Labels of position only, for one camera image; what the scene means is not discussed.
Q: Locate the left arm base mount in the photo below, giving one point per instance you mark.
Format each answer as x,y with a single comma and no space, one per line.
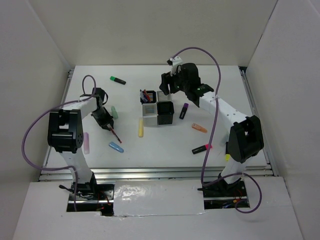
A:
102,201

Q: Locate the pink black highlighter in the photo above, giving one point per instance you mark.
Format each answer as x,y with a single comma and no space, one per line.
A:
201,149

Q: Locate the white back-right pen holder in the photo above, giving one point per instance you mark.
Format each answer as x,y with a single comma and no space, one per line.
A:
161,97

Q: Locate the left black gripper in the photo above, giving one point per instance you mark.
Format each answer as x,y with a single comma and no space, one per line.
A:
103,123

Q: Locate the yellow black highlighter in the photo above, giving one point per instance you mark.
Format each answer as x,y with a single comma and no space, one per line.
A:
227,157

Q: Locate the green black highlighter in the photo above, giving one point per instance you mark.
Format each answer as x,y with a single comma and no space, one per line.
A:
117,80

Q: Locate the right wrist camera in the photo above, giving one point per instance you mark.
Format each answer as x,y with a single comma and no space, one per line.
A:
174,62

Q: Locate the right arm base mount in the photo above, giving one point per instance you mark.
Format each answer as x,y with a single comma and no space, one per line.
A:
225,196

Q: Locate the black back-left pen holder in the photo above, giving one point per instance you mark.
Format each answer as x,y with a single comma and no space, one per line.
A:
153,96

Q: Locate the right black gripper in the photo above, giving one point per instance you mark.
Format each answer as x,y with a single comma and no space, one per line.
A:
165,78

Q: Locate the green pastel highlighter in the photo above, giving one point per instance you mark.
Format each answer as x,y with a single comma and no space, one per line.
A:
223,142

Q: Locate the pink pastel highlighter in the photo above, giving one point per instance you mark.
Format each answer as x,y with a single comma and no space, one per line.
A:
86,143

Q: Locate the aluminium rail frame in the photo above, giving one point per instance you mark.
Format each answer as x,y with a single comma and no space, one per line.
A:
164,152

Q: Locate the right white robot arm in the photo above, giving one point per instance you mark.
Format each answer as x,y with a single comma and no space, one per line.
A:
245,138

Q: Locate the purple black highlighter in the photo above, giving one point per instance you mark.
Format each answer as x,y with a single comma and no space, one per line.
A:
183,111

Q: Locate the red gel pen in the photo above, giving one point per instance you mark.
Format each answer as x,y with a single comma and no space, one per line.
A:
116,136

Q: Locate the black front-right pen holder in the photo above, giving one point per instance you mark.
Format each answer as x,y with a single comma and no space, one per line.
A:
165,112

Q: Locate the white front-left pen holder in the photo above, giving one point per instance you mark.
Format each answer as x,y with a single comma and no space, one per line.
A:
149,114

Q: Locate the yellow pastel highlighter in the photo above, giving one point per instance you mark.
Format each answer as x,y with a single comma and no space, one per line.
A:
141,128

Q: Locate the green transparent correction tape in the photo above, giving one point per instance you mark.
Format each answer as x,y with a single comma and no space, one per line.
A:
114,112

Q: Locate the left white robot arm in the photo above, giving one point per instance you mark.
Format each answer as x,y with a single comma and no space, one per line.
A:
66,136

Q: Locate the orange transparent correction tape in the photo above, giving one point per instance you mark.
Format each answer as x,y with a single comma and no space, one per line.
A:
199,128

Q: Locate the red ballpoint pen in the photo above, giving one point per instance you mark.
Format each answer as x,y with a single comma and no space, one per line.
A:
146,96

